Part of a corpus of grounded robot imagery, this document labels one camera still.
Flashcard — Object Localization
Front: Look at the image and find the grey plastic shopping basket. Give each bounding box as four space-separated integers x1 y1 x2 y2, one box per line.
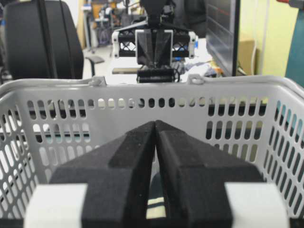
0 75 304 219

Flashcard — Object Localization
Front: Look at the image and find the cardboard box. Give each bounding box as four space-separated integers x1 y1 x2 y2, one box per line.
237 37 256 75

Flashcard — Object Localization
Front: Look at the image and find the white black opposite gripper body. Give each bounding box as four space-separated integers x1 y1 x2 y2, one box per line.
112 25 196 58

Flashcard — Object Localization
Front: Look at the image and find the pile of clothes on table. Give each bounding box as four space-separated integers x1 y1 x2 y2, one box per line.
175 60 224 78

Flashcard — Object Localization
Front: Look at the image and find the right gripper black foam finger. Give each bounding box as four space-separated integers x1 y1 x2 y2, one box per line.
154 120 291 228
23 120 156 228

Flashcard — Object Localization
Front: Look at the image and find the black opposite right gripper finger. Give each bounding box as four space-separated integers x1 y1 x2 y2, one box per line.
136 31 154 65
154 31 171 65

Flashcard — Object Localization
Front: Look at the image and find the dark computer monitor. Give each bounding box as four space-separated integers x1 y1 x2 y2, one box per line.
206 0 241 76

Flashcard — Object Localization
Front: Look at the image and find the black office chair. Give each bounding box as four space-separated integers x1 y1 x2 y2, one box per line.
3 0 104 80

